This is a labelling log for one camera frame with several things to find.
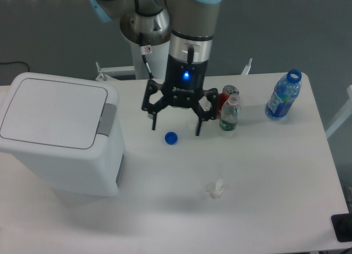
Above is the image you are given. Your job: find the clear green-label plastic bottle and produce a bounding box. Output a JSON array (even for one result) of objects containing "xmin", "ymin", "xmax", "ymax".
[{"xmin": 219, "ymin": 93, "xmax": 240, "ymax": 131}]

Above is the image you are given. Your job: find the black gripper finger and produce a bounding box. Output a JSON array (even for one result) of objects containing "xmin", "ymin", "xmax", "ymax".
[
  {"xmin": 193, "ymin": 88, "xmax": 219, "ymax": 136},
  {"xmin": 141, "ymin": 79, "xmax": 172, "ymax": 131}
]

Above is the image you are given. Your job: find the white frame at right edge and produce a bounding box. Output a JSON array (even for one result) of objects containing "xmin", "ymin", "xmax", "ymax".
[{"xmin": 325, "ymin": 85, "xmax": 351, "ymax": 139}]

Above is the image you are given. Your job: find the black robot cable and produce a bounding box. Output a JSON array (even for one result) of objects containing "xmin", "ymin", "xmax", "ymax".
[{"xmin": 131, "ymin": 0, "xmax": 156, "ymax": 80}]

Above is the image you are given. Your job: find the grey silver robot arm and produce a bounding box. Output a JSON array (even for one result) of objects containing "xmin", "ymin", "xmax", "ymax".
[{"xmin": 90, "ymin": 0, "xmax": 222, "ymax": 122}]

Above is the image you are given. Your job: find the black cable on floor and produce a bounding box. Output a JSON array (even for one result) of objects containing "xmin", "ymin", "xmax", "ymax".
[{"xmin": 0, "ymin": 61, "xmax": 29, "ymax": 73}]

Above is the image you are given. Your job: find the blue bottle cap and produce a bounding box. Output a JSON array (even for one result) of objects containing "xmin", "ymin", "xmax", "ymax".
[{"xmin": 164, "ymin": 131, "xmax": 178, "ymax": 145}]

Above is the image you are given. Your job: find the white push-lid trash can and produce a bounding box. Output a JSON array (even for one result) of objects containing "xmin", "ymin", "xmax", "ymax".
[{"xmin": 1, "ymin": 73, "xmax": 125, "ymax": 196}]

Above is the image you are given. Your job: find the black device at table edge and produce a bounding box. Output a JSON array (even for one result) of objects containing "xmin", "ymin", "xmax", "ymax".
[{"xmin": 331, "ymin": 213, "xmax": 351, "ymax": 242}]

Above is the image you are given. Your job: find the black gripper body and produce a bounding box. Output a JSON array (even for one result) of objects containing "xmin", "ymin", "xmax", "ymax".
[{"xmin": 162, "ymin": 55, "xmax": 208, "ymax": 109}]

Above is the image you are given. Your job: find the crumpled white tissue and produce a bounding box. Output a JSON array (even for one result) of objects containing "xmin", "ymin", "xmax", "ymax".
[{"xmin": 205, "ymin": 178, "xmax": 229, "ymax": 199}]

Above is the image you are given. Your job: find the crushed red soda can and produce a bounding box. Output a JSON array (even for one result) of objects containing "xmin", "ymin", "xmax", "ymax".
[{"xmin": 217, "ymin": 85, "xmax": 239, "ymax": 118}]

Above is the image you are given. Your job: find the blue plastic drink bottle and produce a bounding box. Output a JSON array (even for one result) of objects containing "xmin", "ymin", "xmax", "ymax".
[{"xmin": 265, "ymin": 69, "xmax": 302, "ymax": 120}]

